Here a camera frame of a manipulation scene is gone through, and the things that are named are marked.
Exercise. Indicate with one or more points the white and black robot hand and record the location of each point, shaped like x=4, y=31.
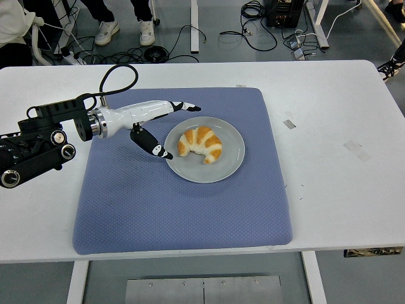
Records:
x=139, y=112

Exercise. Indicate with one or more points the golden croissant bread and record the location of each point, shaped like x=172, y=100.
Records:
x=205, y=139

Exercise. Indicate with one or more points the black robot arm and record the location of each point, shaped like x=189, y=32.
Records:
x=34, y=158

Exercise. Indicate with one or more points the grey round plate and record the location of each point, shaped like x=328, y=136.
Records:
x=196, y=172

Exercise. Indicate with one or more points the white power strip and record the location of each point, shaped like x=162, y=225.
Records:
x=72, y=59

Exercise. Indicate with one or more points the person with white shoes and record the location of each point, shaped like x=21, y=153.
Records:
x=106, y=30

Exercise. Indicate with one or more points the blue quilted mat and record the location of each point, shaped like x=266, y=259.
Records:
x=142, y=206

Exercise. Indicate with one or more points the white desk leg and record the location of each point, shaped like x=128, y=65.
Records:
x=320, y=28
x=194, y=28

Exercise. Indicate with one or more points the small clear tape piece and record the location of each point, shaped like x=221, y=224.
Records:
x=289, y=124

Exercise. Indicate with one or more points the person seated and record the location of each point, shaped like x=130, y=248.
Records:
x=11, y=22

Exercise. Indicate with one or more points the grey power adapter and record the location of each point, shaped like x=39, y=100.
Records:
x=298, y=54

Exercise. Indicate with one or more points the black equipment box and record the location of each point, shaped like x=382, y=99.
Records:
x=283, y=14

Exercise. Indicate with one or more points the white table leg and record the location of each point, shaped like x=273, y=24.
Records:
x=77, y=282
x=313, y=278

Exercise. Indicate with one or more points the grey metal plate with screws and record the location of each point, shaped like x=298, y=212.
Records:
x=164, y=291

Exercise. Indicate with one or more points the large clear tape piece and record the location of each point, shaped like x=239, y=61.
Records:
x=357, y=151

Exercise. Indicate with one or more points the person with black shoe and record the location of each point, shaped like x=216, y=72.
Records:
x=390, y=66

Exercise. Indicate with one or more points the person with dark shoe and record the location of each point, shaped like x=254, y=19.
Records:
x=395, y=9

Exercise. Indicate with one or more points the metal bracket under table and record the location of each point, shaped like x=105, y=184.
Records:
x=373, y=252

